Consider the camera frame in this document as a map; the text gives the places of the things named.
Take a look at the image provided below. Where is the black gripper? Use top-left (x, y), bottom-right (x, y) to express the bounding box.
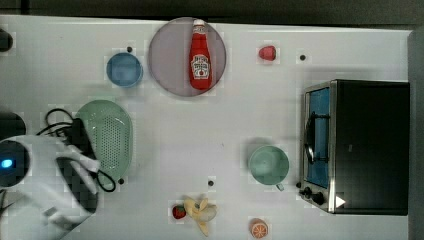
top-left (65, 118), bottom-right (96, 160)

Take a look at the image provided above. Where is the green oval strainer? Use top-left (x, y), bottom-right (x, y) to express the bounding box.
top-left (75, 100), bottom-right (133, 182)

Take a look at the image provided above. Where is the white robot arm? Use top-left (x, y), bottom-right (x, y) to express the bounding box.
top-left (1, 118), bottom-right (100, 240)

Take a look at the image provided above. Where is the blue bowl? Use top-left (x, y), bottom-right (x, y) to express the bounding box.
top-left (106, 53), bottom-right (144, 88)

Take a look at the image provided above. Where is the black round object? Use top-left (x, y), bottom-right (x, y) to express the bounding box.
top-left (0, 29), bottom-right (13, 52)

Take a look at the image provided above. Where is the red toy strawberry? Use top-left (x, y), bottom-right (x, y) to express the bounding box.
top-left (172, 205), bottom-right (186, 219)

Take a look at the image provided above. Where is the grey round plate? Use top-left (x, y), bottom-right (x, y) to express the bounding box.
top-left (148, 17), bottom-right (226, 97)

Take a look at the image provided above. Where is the red ketchup bottle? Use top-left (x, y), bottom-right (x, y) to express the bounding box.
top-left (189, 19), bottom-right (212, 90)

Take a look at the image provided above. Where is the peeled toy banana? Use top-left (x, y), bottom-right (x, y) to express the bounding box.
top-left (183, 197), bottom-right (217, 237)

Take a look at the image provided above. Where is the green mug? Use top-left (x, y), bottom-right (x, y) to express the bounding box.
top-left (248, 145), bottom-right (290, 191)

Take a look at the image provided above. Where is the toy orange half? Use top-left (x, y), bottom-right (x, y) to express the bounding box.
top-left (250, 218), bottom-right (268, 239)

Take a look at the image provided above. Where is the pink toy fruit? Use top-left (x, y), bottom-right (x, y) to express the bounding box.
top-left (258, 46), bottom-right (276, 61)

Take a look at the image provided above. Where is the silver toaster oven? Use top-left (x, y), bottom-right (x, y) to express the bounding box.
top-left (296, 79), bottom-right (410, 216)

